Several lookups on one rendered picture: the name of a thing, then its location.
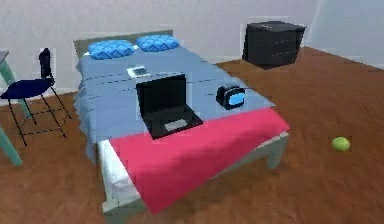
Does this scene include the red blanket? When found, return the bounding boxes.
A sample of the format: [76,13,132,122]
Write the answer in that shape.
[109,107,291,216]

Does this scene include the black laptop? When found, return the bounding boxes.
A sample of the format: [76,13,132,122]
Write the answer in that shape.
[135,73,204,140]

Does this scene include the black chest of drawers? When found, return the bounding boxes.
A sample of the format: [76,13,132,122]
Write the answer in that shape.
[242,20,307,70]

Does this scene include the black chair with blue seat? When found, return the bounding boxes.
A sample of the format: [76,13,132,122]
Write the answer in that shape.
[0,47,72,147]

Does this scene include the teal green table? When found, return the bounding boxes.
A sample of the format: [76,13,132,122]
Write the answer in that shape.
[0,50,32,167]

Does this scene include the black alarm clock blue face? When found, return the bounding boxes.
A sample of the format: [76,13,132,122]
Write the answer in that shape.
[215,84,247,111]

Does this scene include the blue bed with grey frame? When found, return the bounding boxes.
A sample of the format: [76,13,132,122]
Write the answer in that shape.
[72,29,290,223]

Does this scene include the green ball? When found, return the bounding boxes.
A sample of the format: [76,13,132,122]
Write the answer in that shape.
[331,136,351,153]

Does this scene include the blue patterned pillow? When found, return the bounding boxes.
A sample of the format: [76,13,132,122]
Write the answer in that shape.
[135,34,181,53]
[87,39,136,61]

